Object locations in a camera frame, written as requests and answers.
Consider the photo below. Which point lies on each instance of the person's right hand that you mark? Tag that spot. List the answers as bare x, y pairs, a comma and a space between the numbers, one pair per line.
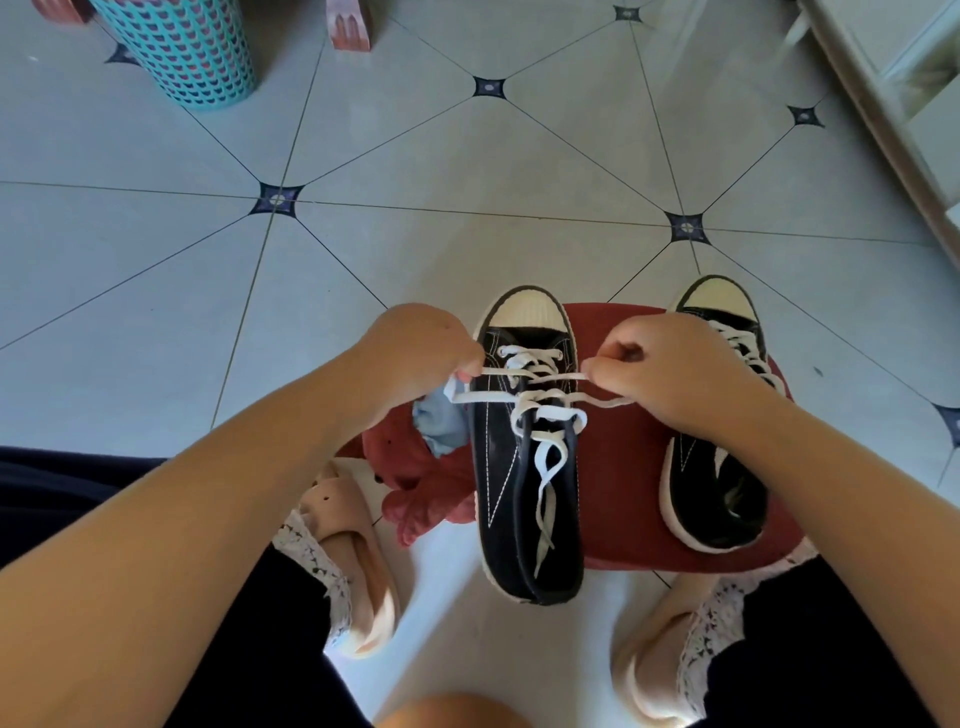
675, 375

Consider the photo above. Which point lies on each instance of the round red stool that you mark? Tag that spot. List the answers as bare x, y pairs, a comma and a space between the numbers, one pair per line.
622, 480

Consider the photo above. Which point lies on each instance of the teal plastic laundry basket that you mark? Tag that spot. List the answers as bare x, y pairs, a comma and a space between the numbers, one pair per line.
180, 45

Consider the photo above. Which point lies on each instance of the pink slipper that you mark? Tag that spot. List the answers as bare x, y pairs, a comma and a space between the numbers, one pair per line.
360, 555
652, 652

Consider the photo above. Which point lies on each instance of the person's left forearm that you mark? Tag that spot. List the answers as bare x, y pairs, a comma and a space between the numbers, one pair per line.
187, 540

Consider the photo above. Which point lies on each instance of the white shoelace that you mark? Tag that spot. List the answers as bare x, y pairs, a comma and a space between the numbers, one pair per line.
744, 346
553, 412

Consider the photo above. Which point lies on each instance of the person's right forearm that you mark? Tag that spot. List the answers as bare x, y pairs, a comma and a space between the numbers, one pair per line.
855, 525

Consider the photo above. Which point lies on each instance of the light blue cloth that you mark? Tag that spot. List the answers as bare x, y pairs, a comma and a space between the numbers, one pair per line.
442, 424

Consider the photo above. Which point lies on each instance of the person's left fingers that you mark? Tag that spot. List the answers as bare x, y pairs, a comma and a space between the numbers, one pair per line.
471, 367

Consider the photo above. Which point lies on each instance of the black canvas sneaker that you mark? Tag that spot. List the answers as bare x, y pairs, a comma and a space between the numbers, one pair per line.
499, 495
701, 495

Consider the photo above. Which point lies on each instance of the white furniture frame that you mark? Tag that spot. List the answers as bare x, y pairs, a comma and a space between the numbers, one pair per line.
892, 97

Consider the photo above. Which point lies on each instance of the person's right fingers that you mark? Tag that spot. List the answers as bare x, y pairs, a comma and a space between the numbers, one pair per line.
611, 367

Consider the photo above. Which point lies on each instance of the red cloth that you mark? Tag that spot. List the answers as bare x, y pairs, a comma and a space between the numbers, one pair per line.
427, 487

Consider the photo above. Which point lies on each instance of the pink stool leg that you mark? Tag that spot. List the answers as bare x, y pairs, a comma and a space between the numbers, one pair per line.
64, 9
350, 26

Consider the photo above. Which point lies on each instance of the dark trousers with lace trim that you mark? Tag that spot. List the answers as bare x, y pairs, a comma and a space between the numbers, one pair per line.
247, 645

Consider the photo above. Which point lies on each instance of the person's left hand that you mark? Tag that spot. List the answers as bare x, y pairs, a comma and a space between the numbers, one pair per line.
412, 352

